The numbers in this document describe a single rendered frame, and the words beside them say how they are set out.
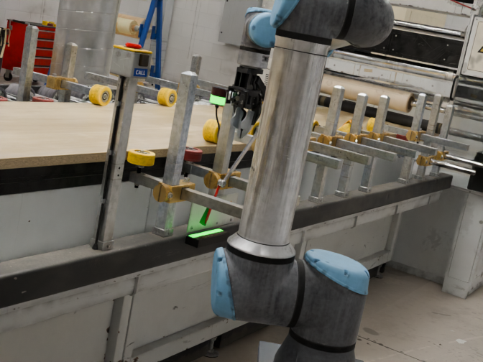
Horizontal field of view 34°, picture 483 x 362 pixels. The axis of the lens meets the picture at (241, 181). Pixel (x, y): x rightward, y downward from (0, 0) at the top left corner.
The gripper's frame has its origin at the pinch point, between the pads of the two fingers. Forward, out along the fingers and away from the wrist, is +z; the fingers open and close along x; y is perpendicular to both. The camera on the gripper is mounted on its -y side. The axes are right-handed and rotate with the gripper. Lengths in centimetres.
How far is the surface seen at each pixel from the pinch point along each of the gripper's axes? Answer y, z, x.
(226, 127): -2.1, -0.4, -7.5
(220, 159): -2.1, 9.6, -7.4
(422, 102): -177, -11, -7
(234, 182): -6.4, 16.1, -3.4
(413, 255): -271, 88, -21
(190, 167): -6.2, 15.9, -20.3
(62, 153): 45, 11, -28
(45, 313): 63, 46, -9
